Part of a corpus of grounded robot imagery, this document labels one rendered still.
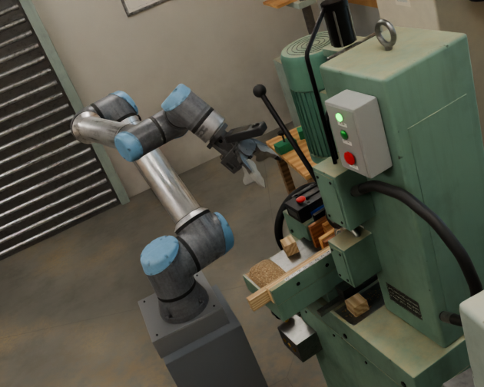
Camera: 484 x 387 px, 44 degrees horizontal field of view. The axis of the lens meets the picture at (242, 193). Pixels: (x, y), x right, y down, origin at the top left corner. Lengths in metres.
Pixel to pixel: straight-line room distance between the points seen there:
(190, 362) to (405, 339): 0.89
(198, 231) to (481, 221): 1.04
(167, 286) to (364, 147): 1.12
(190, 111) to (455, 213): 0.74
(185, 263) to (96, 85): 2.56
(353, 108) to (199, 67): 3.48
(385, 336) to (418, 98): 0.68
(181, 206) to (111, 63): 2.42
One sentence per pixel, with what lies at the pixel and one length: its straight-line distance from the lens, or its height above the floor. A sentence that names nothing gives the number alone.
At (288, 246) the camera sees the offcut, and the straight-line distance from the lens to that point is 1.82.
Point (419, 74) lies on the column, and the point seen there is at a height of 1.49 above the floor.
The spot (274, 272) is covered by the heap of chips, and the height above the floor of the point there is 0.93.
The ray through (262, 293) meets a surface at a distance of 1.68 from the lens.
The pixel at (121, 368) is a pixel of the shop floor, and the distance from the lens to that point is 3.22.
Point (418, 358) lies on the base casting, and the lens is 1.59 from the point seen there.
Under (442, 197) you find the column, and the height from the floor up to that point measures 1.21.
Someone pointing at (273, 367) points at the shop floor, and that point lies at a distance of 2.82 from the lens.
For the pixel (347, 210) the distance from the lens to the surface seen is 1.40.
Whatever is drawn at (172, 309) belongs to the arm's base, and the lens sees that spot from 2.20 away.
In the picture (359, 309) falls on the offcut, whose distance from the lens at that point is 1.71.
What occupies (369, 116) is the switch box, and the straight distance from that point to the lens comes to 1.22.
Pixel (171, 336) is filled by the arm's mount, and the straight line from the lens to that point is 2.21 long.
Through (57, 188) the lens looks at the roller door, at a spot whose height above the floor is 0.33.
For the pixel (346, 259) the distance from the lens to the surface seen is 1.51.
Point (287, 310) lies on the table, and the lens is 1.71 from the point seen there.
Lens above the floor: 1.96
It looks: 28 degrees down
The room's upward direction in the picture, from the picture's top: 21 degrees counter-clockwise
